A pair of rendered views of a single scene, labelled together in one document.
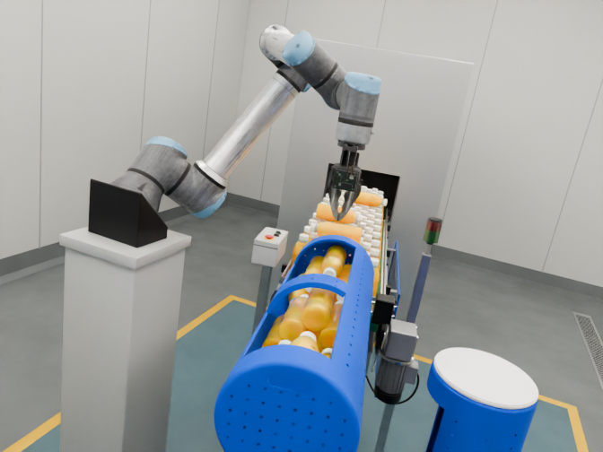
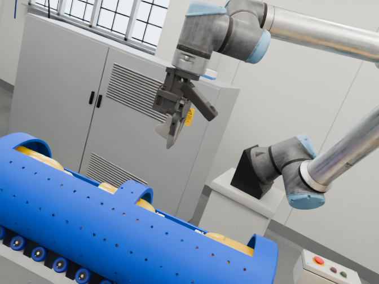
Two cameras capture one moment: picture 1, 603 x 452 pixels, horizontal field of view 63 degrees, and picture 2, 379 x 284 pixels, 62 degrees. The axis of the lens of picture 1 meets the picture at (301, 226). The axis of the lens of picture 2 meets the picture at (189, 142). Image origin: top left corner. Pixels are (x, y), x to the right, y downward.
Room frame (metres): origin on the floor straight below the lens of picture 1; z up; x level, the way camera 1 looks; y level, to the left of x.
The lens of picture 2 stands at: (1.38, -0.91, 1.66)
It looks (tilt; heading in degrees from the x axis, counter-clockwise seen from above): 16 degrees down; 93
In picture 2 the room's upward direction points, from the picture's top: 19 degrees clockwise
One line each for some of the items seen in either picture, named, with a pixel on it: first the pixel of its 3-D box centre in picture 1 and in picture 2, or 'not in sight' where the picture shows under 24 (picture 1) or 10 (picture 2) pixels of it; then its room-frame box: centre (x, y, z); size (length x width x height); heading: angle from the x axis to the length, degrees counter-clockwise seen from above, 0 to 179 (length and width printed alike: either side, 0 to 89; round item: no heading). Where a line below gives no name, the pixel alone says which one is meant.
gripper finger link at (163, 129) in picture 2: (345, 206); (164, 132); (1.27, -0.11, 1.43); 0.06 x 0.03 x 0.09; 173
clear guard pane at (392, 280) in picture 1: (387, 308); not in sight; (2.31, -0.50, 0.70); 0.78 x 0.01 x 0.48; 173
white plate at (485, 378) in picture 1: (485, 375); not in sight; (1.23, -0.57, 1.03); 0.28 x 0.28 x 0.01
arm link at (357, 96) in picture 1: (359, 99); (202, 29); (1.28, -0.09, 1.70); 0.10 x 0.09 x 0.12; 20
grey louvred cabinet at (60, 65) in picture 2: not in sight; (108, 120); (0.41, 2.01, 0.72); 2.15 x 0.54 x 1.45; 162
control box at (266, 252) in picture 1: (270, 246); (326, 278); (1.95, 0.11, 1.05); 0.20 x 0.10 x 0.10; 173
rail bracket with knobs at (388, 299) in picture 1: (381, 309); not in sight; (1.73, -0.35, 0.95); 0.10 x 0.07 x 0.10; 83
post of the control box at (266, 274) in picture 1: (253, 361); not in sight; (1.95, 0.11, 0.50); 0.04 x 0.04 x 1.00; 83
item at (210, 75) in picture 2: not in sight; (201, 71); (1.16, 1.73, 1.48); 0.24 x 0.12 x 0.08; 170
